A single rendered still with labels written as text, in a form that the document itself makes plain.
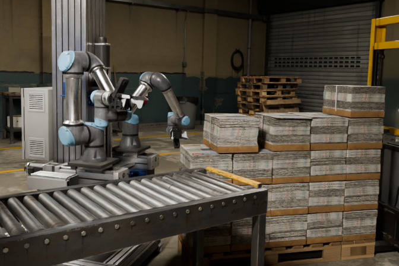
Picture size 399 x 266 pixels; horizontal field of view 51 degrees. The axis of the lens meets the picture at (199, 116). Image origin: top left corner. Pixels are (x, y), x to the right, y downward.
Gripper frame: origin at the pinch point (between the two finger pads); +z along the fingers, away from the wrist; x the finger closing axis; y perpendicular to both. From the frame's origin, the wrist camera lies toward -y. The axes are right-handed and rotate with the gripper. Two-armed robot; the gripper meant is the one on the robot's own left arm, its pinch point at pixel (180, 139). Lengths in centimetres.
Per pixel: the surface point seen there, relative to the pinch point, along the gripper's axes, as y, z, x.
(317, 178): -22, 47, 90
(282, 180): -22, 46, 62
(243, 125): 16, 48, 31
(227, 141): 6, 47, 20
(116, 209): -6, 136, -60
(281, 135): 9, 46, 60
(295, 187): -28, 47, 73
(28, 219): -6, 141, -92
